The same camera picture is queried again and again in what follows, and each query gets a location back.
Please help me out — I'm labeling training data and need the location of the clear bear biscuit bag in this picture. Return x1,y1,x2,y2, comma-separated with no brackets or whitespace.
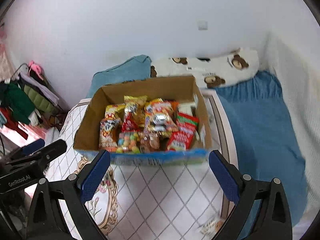
199,216,225,239

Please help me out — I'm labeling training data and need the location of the colourful candy ball bag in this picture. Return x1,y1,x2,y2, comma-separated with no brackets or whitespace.
116,132,140,154

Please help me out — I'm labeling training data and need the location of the orange panda snack bag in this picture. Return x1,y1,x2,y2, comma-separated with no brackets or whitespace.
147,101,178,132
99,119,119,152

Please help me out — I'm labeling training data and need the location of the small red candy packet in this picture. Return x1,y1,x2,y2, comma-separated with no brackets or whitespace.
121,112,139,132

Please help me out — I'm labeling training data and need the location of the brown cake packet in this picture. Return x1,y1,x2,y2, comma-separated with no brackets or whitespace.
139,132,160,153

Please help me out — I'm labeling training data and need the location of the yellow rice cracker bag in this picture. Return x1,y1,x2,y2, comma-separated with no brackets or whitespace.
124,95,148,128

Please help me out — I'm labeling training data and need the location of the Sedaap instant noodle packet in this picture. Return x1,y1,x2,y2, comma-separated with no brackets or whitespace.
144,99,164,133

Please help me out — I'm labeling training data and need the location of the red white snack packet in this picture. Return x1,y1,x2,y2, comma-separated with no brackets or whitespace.
167,112,199,151

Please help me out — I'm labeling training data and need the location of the yellow panda snack bag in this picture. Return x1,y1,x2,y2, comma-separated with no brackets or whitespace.
104,103,125,120

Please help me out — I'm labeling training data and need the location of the white wafer packet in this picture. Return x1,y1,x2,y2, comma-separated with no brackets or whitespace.
178,102,196,116

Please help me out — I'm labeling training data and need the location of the clothes rack with clothes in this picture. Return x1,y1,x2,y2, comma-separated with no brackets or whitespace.
1,61,63,140

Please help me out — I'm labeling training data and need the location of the blue bed sheet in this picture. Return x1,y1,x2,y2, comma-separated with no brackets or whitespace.
216,71,307,225

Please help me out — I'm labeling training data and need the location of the white floral quilt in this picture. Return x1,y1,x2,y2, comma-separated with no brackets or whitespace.
46,90,238,239

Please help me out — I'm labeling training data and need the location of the teal pillow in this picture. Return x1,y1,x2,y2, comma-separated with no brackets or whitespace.
86,55,151,98

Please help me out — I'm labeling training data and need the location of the cardboard milk box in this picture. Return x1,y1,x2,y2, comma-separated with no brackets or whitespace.
73,76,213,165

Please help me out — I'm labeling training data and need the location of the bear print pillow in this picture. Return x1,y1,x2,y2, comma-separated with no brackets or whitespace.
151,48,259,88

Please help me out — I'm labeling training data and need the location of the white knitted blanket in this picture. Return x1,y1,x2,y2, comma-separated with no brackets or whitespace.
261,33,319,216

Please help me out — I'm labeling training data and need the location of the white remote on pillow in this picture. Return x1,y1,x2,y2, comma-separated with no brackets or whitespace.
186,66,206,73

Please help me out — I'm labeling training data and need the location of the white wall switch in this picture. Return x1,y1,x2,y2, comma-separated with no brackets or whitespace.
197,21,208,31

